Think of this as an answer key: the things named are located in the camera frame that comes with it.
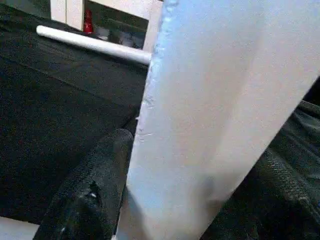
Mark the red carton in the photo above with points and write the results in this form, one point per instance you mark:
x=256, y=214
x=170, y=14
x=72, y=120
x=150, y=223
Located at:
x=88, y=23

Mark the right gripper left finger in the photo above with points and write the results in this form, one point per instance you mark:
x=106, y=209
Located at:
x=87, y=195

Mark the white sideboard cabinet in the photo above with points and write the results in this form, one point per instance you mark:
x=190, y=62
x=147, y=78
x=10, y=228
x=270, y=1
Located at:
x=70, y=10

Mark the black mat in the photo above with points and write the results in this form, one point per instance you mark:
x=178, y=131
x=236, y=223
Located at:
x=50, y=100

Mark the white plastic table leg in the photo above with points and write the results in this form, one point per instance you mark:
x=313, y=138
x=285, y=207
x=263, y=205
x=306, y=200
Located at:
x=100, y=46
x=212, y=112

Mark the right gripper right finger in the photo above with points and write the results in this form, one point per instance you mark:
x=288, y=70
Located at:
x=275, y=200

